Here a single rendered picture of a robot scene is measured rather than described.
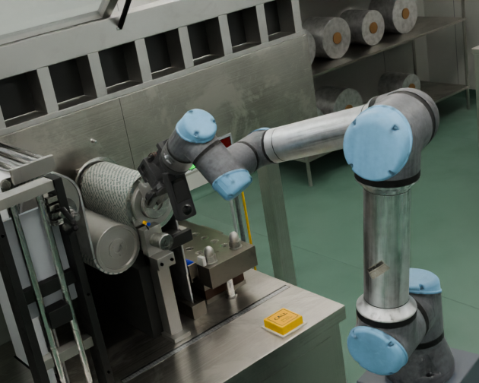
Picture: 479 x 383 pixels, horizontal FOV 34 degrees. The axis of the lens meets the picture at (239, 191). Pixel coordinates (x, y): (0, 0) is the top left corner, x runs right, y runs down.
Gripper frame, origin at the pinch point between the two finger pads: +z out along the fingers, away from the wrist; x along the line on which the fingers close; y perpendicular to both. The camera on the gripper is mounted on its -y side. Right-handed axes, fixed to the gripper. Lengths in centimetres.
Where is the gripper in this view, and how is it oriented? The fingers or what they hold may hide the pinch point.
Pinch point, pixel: (153, 205)
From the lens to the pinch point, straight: 187.1
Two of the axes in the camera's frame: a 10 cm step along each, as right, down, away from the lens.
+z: -3.9, 4.5, 8.0
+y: -5.3, -8.2, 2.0
